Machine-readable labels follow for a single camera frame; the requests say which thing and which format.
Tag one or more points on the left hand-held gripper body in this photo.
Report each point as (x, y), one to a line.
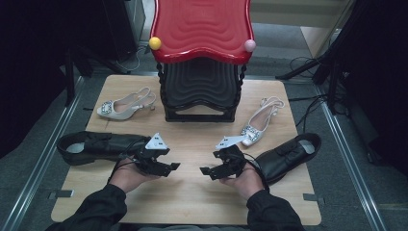
(156, 142)

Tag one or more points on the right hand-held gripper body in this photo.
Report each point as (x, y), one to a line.
(232, 160)

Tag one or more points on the white slingback heeled shoe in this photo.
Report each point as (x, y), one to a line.
(128, 109)
(256, 130)

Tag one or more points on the black leather shoe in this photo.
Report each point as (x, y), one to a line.
(106, 144)
(285, 159)

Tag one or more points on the red and black shoe rack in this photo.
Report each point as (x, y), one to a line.
(202, 29)

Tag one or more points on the person's right hand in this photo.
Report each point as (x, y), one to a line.
(248, 184)

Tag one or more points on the person's left hand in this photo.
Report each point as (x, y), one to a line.
(128, 178)

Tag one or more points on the grey tape piece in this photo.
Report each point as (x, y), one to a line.
(62, 193)
(312, 197)

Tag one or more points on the black metal stand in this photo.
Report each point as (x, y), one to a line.
(70, 83)
(332, 86)

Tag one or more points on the dark cabinet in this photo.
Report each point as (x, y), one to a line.
(122, 25)

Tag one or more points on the black curtain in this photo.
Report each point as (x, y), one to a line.
(378, 64)
(25, 64)

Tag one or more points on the metal floor rail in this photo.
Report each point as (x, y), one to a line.
(348, 154)
(41, 154)

